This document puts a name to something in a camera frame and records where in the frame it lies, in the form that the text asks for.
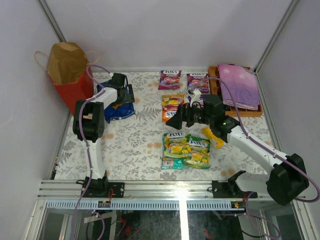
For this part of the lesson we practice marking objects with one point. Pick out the yellow snack bar packet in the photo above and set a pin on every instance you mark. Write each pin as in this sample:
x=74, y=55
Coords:
x=215, y=141

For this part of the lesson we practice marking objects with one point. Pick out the green snack package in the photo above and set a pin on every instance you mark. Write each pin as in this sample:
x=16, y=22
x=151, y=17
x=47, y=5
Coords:
x=176, y=150

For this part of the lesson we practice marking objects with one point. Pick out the blue Doritos chip bag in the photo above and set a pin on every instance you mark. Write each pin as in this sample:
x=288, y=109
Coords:
x=122, y=111

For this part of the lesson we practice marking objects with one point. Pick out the aluminium front rail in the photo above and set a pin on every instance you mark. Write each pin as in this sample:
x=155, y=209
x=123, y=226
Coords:
x=133, y=190

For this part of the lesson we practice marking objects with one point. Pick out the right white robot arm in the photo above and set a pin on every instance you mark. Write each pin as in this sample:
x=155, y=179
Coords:
x=285, y=178

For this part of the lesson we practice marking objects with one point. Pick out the blue slotted cable duct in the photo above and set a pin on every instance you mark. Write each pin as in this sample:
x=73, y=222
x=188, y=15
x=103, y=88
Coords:
x=215, y=205

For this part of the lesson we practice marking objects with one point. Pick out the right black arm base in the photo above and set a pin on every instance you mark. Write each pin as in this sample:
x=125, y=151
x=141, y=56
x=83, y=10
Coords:
x=220, y=190

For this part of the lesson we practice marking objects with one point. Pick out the floral table mat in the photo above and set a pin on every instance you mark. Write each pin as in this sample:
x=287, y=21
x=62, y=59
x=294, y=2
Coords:
x=132, y=148

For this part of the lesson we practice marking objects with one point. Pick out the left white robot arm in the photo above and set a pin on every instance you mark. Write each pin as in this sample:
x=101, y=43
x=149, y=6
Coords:
x=113, y=101

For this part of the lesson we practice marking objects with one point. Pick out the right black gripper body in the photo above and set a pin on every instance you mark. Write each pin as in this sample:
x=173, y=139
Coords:
x=195, y=115

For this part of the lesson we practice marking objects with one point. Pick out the purple star cloth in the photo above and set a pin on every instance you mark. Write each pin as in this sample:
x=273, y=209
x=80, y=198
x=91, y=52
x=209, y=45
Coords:
x=239, y=87

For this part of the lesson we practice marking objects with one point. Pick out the orange snack package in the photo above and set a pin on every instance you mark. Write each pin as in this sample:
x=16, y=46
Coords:
x=170, y=103

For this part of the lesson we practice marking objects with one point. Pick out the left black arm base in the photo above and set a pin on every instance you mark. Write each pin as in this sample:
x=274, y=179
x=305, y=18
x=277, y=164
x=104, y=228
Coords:
x=112, y=190

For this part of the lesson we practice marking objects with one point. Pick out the red paper bag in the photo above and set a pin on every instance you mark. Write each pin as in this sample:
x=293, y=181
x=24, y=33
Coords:
x=69, y=69

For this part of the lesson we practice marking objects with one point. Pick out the purple candy bag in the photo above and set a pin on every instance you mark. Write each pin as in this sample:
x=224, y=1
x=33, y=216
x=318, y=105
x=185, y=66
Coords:
x=196, y=80
x=169, y=79
x=200, y=100

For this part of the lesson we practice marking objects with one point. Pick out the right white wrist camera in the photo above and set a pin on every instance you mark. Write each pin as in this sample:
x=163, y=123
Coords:
x=193, y=94

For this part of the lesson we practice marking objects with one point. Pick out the wooden compartment tray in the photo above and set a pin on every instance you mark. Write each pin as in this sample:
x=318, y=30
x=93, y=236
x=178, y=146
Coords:
x=215, y=89

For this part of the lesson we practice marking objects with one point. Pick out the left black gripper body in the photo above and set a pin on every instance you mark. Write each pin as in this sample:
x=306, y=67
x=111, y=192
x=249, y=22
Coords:
x=127, y=94

